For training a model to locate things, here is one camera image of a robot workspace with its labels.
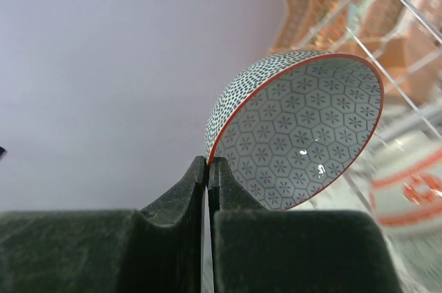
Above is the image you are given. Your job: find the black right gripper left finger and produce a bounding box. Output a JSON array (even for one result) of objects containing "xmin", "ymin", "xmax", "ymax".
[{"xmin": 1, "ymin": 156, "xmax": 207, "ymax": 292}]

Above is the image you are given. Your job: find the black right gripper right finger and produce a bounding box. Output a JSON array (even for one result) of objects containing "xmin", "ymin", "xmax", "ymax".
[{"xmin": 208, "ymin": 158, "xmax": 401, "ymax": 293}]

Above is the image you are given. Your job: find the grey dotted red-rim bowl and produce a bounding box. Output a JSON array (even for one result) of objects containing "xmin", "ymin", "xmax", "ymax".
[{"xmin": 204, "ymin": 50, "xmax": 385, "ymax": 210}]

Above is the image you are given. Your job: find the orange floral bowl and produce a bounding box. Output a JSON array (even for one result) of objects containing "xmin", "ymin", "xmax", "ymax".
[{"xmin": 369, "ymin": 131, "xmax": 441, "ymax": 236}]

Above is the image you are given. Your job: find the peach plastic desk organizer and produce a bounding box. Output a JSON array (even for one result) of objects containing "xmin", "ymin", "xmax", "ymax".
[{"xmin": 271, "ymin": 0, "xmax": 441, "ymax": 104}]

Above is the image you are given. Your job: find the white wire dish rack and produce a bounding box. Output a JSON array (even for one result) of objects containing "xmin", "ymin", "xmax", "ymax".
[{"xmin": 293, "ymin": 0, "xmax": 442, "ymax": 225}]

